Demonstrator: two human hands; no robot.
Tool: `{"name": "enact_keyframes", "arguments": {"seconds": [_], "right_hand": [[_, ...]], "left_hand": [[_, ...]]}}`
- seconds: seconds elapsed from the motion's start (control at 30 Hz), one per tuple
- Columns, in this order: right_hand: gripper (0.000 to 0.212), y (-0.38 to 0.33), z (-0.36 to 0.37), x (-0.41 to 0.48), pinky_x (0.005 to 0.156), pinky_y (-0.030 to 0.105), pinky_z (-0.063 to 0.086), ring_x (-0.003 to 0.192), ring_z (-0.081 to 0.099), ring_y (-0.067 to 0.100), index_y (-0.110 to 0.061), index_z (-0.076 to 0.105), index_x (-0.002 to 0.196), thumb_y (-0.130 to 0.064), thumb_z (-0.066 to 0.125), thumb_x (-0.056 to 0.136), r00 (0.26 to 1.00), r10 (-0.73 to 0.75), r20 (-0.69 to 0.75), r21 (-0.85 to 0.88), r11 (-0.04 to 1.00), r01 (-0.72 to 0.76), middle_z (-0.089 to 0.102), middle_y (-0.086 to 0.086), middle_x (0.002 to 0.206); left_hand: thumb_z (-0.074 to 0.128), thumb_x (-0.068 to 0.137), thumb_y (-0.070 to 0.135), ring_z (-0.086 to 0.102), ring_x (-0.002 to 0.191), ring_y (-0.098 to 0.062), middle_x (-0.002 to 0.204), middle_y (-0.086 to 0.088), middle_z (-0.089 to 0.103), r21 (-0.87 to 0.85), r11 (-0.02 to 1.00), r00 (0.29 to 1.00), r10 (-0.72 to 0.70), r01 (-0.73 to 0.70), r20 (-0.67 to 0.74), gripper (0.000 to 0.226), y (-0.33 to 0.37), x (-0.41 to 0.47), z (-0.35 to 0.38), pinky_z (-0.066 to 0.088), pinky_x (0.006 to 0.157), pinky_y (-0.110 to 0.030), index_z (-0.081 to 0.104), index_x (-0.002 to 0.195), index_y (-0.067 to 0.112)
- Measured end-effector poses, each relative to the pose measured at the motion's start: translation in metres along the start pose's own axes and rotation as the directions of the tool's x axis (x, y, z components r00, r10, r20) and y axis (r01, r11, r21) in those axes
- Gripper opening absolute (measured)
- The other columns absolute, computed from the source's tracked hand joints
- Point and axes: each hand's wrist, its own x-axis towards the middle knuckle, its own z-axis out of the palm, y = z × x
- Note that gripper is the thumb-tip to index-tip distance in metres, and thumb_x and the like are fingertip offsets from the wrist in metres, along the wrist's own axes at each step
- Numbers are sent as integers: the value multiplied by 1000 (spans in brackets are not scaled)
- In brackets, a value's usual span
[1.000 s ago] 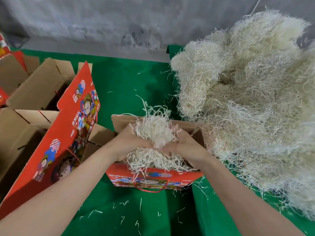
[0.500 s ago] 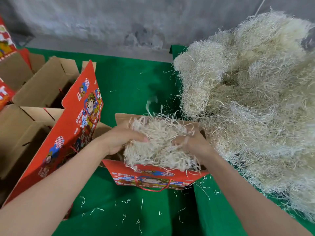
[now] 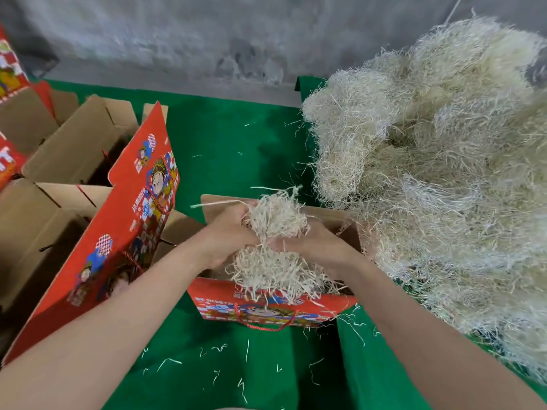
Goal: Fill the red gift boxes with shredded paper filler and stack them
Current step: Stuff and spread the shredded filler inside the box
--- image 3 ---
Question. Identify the small straw filler clump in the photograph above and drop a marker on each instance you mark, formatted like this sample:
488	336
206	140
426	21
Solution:
273	273

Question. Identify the group of red boxes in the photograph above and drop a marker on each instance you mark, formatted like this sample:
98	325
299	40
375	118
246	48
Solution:
128	217

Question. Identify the person's right forearm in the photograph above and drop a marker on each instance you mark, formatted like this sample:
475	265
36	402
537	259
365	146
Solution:
427	346

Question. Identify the red cardboard box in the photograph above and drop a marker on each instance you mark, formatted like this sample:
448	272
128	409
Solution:
222	299

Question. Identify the person's left hand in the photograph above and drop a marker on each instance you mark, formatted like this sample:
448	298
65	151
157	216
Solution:
224	235

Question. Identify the person's left forearm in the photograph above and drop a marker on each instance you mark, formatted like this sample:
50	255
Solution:
102	337

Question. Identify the person's right hand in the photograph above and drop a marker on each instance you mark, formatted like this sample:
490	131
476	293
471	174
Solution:
320	247

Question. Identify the pile of wood wool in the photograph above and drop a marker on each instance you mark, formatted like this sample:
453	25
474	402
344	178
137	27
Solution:
444	166

